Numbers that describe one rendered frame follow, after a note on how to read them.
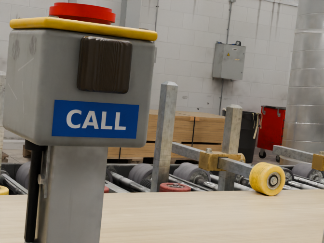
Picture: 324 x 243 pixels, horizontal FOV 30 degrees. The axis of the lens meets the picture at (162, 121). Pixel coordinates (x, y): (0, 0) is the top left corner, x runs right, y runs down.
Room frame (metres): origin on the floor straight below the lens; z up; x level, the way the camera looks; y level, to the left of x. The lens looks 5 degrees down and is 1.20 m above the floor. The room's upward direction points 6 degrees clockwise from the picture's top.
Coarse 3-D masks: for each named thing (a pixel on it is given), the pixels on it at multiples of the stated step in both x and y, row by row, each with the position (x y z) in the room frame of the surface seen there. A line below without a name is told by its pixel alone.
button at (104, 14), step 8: (56, 8) 0.36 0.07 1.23; (64, 8) 0.35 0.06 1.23; (72, 8) 0.35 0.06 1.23; (80, 8) 0.35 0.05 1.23; (88, 8) 0.35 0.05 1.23; (96, 8) 0.36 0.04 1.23; (104, 8) 0.36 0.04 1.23; (64, 16) 0.36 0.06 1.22; (72, 16) 0.35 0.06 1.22; (80, 16) 0.35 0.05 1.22; (88, 16) 0.35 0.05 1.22; (96, 16) 0.35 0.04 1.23; (104, 16) 0.36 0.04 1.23; (112, 16) 0.36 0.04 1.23
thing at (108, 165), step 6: (6, 162) 1.98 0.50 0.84; (12, 162) 1.99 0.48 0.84; (6, 168) 1.96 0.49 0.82; (12, 168) 1.97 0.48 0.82; (18, 168) 1.98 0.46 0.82; (114, 168) 2.16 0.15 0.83; (120, 168) 2.17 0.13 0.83; (126, 168) 2.18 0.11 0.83; (174, 168) 2.29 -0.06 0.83; (288, 168) 2.58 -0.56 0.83; (12, 174) 1.97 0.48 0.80; (120, 174) 2.17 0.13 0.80; (126, 174) 2.19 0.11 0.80; (216, 174) 2.39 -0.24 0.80; (120, 186) 2.18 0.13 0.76; (12, 192) 1.98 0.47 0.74; (132, 192) 2.20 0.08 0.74
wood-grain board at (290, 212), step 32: (160, 192) 1.45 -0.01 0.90; (192, 192) 1.49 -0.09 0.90; (224, 192) 1.53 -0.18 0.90; (256, 192) 1.57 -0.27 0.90; (288, 192) 1.62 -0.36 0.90; (320, 192) 1.67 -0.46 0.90; (0, 224) 1.04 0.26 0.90; (128, 224) 1.12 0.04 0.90; (160, 224) 1.15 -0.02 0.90; (192, 224) 1.17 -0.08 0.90; (224, 224) 1.20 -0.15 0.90; (256, 224) 1.22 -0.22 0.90; (288, 224) 1.25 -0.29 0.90; (320, 224) 1.28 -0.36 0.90
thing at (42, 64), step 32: (32, 32) 0.34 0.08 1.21; (64, 32) 0.33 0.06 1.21; (96, 32) 0.34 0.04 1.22; (128, 32) 0.35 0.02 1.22; (32, 64) 0.34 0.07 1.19; (64, 64) 0.33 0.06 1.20; (32, 96) 0.33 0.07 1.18; (64, 96) 0.33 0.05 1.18; (96, 96) 0.34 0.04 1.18; (128, 96) 0.35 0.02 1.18; (32, 128) 0.33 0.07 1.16
